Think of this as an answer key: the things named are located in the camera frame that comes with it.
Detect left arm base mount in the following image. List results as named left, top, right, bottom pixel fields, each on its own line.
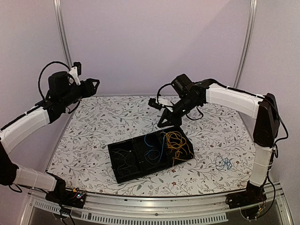
left=45, top=188, right=87, bottom=209

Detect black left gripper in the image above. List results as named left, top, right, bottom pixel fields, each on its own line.
left=61, top=78, right=100, bottom=107

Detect left arm black hose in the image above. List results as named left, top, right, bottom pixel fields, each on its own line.
left=37, top=61, right=72, bottom=101

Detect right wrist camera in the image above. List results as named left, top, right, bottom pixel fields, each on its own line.
left=148, top=97, right=173, bottom=110

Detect right aluminium frame post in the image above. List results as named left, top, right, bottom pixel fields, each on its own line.
left=233, top=0, right=258, bottom=89

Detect aluminium front rail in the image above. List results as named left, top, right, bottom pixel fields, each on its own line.
left=21, top=183, right=294, bottom=225

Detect yellow cables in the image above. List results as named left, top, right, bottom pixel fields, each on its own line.
left=160, top=130, right=194, bottom=166

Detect floral table mat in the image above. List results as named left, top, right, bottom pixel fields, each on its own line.
left=47, top=96, right=255, bottom=197

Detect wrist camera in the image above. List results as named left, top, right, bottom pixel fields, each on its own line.
left=68, top=61, right=82, bottom=85
left=148, top=97, right=173, bottom=110

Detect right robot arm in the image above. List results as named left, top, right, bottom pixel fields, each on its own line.
left=153, top=74, right=284, bottom=204

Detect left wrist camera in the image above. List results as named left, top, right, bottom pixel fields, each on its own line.
left=68, top=61, right=82, bottom=85

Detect black cables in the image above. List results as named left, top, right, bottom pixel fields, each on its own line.
left=112, top=147, right=139, bottom=176

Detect black three-compartment tray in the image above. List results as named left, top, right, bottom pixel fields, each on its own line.
left=108, top=126, right=195, bottom=184

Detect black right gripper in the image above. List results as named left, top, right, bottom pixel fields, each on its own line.
left=157, top=95, right=200, bottom=128

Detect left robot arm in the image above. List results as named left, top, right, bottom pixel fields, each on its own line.
left=0, top=68, right=100, bottom=203

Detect blue cables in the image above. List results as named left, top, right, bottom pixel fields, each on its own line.
left=143, top=119, right=233, bottom=172

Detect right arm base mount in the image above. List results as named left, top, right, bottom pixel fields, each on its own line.
left=225, top=189, right=267, bottom=220

